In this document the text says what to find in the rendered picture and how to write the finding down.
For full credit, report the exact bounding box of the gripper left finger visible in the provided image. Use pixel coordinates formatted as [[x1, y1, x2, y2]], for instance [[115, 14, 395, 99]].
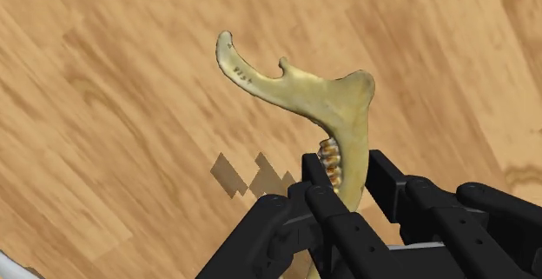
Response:
[[195, 152, 407, 279]]

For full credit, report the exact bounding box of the yellowish jawbone with teeth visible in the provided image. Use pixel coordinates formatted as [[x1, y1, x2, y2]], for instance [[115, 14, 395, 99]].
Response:
[[215, 30, 377, 279]]

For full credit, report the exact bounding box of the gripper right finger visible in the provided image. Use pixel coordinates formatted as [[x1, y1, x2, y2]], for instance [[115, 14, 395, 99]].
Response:
[[365, 149, 542, 279]]

